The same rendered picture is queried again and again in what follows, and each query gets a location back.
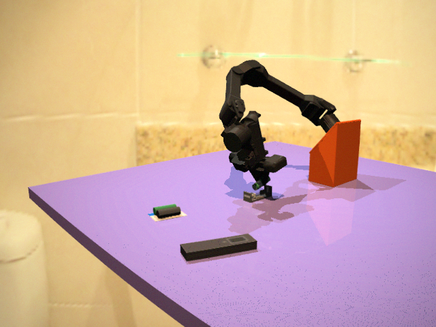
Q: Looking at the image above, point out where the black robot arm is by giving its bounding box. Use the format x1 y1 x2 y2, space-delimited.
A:
219 59 340 172

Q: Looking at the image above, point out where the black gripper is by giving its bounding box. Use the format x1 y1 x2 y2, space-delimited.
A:
229 136 287 186

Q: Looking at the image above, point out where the green and white battery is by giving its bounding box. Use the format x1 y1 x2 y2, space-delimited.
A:
252 177 270 191

